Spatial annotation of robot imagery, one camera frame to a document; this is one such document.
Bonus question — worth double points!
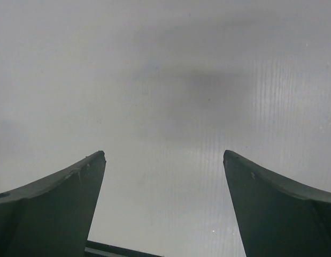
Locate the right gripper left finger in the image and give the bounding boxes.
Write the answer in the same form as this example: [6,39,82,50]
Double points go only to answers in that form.
[0,150,106,256]

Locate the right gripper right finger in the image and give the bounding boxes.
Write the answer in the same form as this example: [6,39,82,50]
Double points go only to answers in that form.
[224,150,331,256]

